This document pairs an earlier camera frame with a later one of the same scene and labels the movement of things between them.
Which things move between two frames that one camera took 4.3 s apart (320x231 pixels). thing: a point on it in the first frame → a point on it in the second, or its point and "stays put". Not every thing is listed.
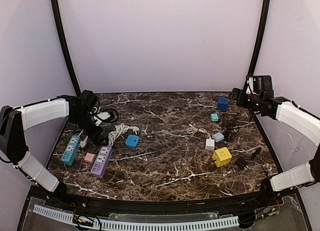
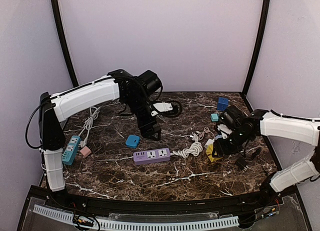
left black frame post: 58,17 stays put
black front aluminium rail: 70,201 stays put
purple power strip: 101,160 → 151,156
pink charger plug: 89,157 → 86,151
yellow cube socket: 221,157 → 209,151
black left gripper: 97,135 → 149,127
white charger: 210,144 stays put
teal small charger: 215,117 stays put
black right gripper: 240,97 → 222,146
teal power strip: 70,152 stays put
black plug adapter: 242,164 stays put
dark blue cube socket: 222,104 stays put
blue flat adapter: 132,141 stays put
